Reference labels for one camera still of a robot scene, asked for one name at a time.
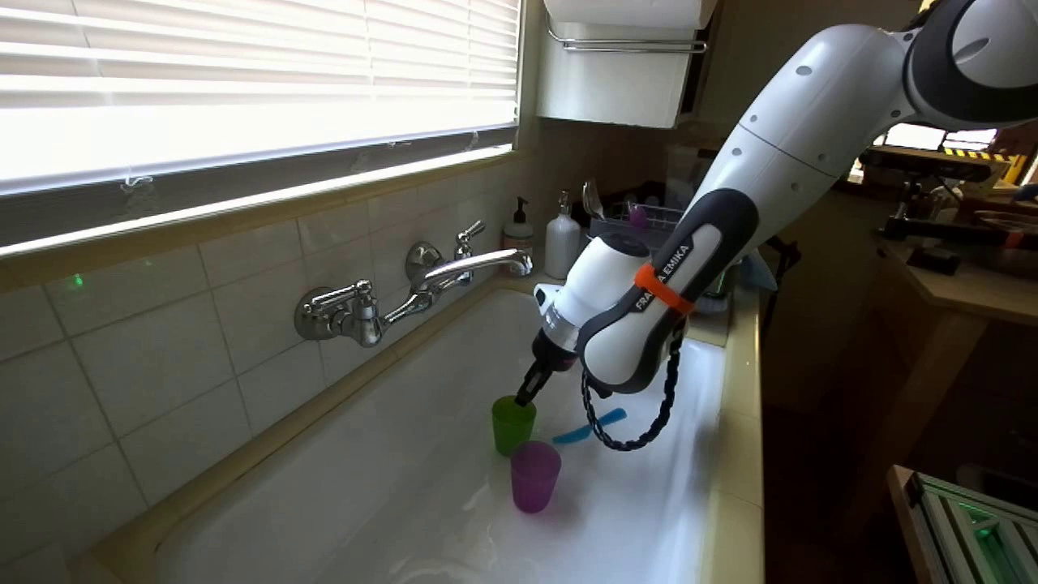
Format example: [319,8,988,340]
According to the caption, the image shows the white sink basin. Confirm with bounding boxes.
[149,284,729,584]

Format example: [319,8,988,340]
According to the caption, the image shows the soap dispenser with dark pump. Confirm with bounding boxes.
[498,194,539,258]

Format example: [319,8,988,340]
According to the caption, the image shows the grey dish rack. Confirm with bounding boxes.
[587,199,780,319]

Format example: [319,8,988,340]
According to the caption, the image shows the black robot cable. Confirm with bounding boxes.
[577,320,686,455]

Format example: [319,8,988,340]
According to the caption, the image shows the metal frame with green light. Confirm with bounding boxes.
[886,464,1038,584]

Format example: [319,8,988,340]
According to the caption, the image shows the white window blind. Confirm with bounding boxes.
[0,0,522,200]

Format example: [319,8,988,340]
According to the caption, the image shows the green plastic cup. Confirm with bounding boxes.
[489,392,539,457]

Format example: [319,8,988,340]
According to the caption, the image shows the white paper towel holder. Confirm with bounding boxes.
[535,0,719,133]

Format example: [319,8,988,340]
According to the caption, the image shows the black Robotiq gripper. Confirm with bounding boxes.
[512,331,577,413]

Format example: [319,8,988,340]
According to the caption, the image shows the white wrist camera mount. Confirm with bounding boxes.
[527,281,566,340]

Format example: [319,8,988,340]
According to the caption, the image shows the chrome wall faucet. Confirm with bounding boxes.
[292,220,535,349]

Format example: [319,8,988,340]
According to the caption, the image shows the blue plastic spoon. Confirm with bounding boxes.
[552,407,628,449]

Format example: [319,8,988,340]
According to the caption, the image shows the purple plastic cup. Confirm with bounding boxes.
[510,438,564,517]

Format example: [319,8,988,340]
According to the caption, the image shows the wooden table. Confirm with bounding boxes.
[854,140,1038,514]

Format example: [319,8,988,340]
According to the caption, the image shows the white soap bottle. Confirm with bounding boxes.
[541,190,590,281]

